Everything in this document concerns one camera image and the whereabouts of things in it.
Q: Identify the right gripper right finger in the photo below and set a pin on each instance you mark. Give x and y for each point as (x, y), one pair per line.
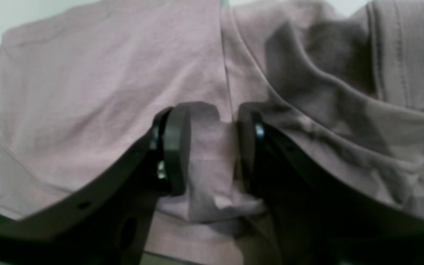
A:
(316, 218)

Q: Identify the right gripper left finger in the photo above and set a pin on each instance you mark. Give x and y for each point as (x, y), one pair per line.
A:
(107, 221)

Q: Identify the pink T-shirt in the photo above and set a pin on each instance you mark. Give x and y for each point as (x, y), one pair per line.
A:
(78, 89)

